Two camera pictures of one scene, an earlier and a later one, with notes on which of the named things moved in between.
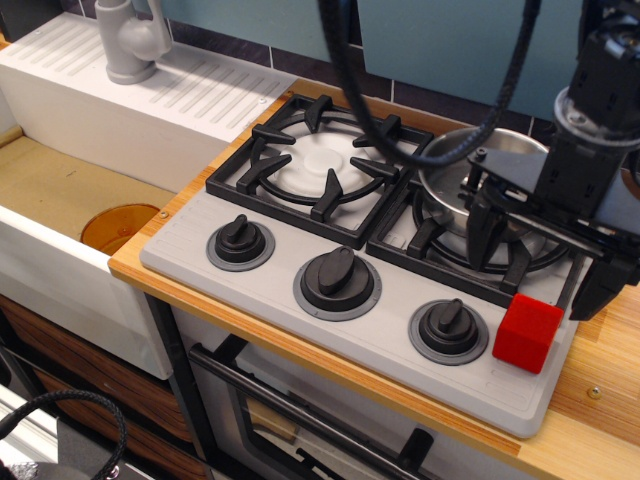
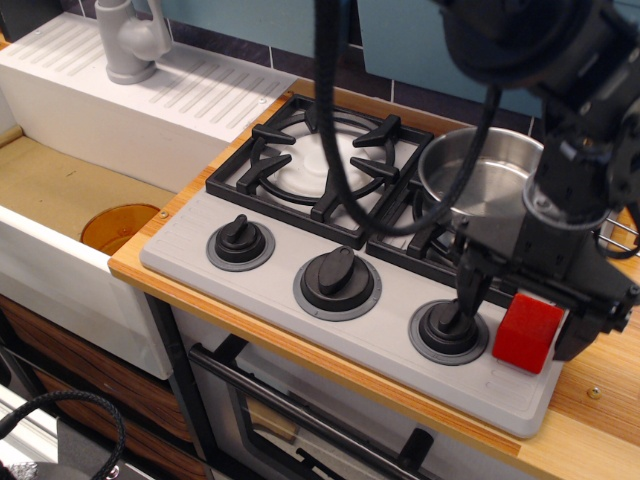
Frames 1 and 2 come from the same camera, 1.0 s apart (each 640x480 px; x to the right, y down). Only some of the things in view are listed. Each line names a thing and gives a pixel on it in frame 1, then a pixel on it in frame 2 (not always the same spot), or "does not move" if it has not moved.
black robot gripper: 587,183 -> 569,268
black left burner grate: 309,164 does not move
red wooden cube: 527,333 does not move
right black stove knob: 447,332 does not move
